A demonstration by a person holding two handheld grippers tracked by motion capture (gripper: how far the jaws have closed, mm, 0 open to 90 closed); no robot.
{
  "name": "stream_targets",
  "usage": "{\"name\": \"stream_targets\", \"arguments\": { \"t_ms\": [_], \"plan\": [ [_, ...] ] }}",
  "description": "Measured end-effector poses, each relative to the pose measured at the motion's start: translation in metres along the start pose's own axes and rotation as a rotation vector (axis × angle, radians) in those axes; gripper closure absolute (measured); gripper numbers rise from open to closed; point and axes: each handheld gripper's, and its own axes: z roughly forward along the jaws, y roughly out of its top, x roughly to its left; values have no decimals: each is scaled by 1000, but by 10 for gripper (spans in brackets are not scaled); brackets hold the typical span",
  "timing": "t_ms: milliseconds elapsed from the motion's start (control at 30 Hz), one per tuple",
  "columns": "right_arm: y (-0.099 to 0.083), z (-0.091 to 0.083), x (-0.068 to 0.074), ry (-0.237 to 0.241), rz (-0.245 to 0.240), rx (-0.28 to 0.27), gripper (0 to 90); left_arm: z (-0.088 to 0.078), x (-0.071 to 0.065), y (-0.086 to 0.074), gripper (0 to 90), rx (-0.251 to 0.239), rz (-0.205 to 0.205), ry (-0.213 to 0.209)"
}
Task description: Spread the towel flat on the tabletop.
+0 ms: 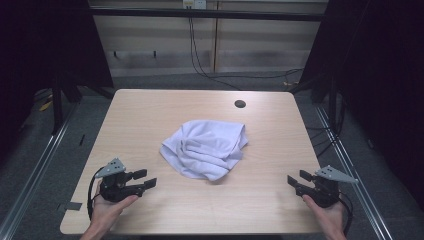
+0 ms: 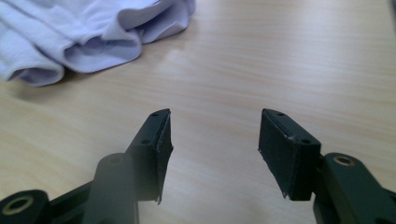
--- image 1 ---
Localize dark curtain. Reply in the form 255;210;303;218
0;0;115;164
298;0;424;211

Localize person's right hand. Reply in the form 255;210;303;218
302;194;348;234

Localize black floor cables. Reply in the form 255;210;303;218
305;99;347;158

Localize black horizontal bar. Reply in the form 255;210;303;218
89;7;327;23

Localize white patterned towel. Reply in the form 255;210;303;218
159;119;250;182

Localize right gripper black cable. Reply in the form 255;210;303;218
337;192;354;236

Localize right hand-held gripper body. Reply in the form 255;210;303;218
294;164;360;209

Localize metal floor rail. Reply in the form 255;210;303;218
0;99;80;240
314;105;395;240

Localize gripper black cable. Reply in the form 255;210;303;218
86;166;105;221
337;192;354;236

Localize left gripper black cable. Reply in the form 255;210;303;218
86;166;105;221

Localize black wall cable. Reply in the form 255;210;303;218
187;16;305;91

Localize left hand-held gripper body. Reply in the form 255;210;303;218
94;157;146;203

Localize person's left hand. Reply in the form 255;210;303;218
89;184;140;233

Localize white wall socket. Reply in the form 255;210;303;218
182;0;208;10

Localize yellow object on floor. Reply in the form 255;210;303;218
38;99;54;113

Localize black metal stand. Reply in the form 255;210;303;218
50;75;83;136
327;75;339;134

